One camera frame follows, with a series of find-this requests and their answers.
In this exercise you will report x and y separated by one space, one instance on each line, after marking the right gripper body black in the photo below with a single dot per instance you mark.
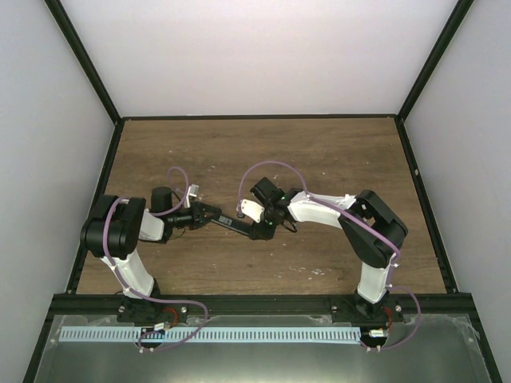
268 232

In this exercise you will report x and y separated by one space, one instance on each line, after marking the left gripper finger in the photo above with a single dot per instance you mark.
202 221
209 209

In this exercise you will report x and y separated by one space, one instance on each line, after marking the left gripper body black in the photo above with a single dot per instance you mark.
195 217

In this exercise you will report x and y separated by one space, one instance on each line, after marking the black remote control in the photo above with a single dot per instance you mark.
238 226

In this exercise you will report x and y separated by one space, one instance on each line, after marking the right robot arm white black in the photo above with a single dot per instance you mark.
373 230

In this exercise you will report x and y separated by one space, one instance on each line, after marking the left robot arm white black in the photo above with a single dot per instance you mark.
114 228

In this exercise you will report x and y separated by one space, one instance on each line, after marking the metal front plate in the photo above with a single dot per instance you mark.
438 348

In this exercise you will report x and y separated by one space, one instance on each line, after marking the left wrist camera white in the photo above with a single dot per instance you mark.
190 195

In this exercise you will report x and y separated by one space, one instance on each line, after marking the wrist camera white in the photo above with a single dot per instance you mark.
250 209
190 195

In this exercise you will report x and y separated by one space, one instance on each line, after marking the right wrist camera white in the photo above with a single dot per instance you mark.
250 209

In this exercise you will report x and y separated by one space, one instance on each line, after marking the light blue slotted cable duct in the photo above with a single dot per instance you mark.
326 335

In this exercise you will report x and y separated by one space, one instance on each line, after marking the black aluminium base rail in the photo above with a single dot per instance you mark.
341 308

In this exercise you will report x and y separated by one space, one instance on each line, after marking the black frame post left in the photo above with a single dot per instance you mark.
70 34

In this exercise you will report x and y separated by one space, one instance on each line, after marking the black frame post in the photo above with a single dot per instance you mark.
449 30
70 34

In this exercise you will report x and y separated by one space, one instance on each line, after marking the black frame post right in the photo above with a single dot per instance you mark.
449 30

